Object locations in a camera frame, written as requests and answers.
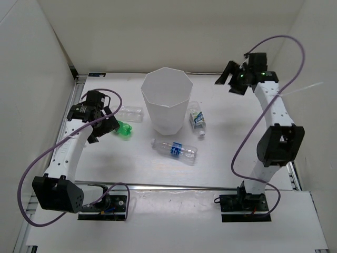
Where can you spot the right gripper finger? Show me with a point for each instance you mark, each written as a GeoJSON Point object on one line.
{"type": "Point", "coordinates": [229, 69]}
{"type": "Point", "coordinates": [237, 88]}

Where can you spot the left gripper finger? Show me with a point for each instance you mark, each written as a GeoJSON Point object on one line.
{"type": "Point", "coordinates": [109, 123]}
{"type": "Point", "coordinates": [93, 138]}

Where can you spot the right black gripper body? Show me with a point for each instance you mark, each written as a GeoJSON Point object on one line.
{"type": "Point", "coordinates": [240, 75]}

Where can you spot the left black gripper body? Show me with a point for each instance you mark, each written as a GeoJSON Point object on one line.
{"type": "Point", "coordinates": [99, 129]}

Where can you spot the clear bottle green blue label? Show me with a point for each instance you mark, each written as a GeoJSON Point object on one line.
{"type": "Point", "coordinates": [196, 119]}

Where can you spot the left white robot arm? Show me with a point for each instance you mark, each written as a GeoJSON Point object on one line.
{"type": "Point", "coordinates": [56, 189]}

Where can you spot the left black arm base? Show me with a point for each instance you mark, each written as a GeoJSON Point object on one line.
{"type": "Point", "coordinates": [105, 203]}

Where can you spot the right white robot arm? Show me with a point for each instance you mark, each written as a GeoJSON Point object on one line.
{"type": "Point", "coordinates": [280, 143]}

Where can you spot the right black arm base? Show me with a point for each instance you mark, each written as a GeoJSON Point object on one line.
{"type": "Point", "coordinates": [243, 207]}

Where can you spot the white octagonal plastic bin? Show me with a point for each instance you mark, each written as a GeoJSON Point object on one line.
{"type": "Point", "coordinates": [166, 93]}

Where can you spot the crushed green plastic bottle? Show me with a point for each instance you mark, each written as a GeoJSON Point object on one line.
{"type": "Point", "coordinates": [124, 130]}

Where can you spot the clear flattened plastic bottle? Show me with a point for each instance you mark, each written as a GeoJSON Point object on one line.
{"type": "Point", "coordinates": [130, 114]}

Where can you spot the aluminium frame rail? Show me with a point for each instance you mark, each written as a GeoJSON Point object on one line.
{"type": "Point", "coordinates": [139, 186]}

